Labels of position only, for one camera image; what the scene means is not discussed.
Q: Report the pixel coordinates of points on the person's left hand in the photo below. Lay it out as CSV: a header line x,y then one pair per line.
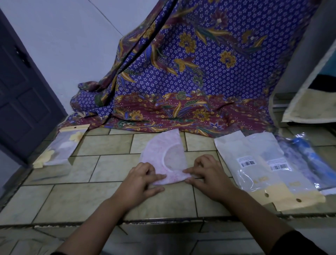
x,y
136,185

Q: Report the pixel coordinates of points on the person's right hand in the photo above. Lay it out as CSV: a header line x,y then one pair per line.
x,y
214,181

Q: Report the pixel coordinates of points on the person's right thumb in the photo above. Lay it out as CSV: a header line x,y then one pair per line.
x,y
199,185

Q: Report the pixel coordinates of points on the person's left thumb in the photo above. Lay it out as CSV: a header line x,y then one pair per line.
x,y
154,192

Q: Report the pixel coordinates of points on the pink fabric garment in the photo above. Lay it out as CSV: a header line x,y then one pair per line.
x,y
164,155

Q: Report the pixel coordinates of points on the person's right forearm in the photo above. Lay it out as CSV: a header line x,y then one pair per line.
x,y
257,223

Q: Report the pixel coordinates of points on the person's left forearm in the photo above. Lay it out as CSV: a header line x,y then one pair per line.
x,y
97,228

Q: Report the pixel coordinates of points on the white packet with yellow header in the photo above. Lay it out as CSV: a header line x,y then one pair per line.
x,y
236,157
294,178

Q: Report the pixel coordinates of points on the clear packet with yellow flowers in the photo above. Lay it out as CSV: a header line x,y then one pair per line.
x,y
61,148

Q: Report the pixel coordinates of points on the purple floral batik cloth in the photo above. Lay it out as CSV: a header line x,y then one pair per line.
x,y
204,76

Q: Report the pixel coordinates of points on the clear packet with blue item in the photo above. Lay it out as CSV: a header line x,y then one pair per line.
x,y
312,160

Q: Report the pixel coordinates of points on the black sleeve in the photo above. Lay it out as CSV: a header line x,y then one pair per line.
x,y
299,244

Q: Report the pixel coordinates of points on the cream fuzzy mat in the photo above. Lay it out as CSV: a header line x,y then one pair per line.
x,y
312,107

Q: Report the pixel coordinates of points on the dark panelled door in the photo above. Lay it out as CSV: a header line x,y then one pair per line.
x,y
23,99

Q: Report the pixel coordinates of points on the white door frame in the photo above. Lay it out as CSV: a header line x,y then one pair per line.
x,y
301,52

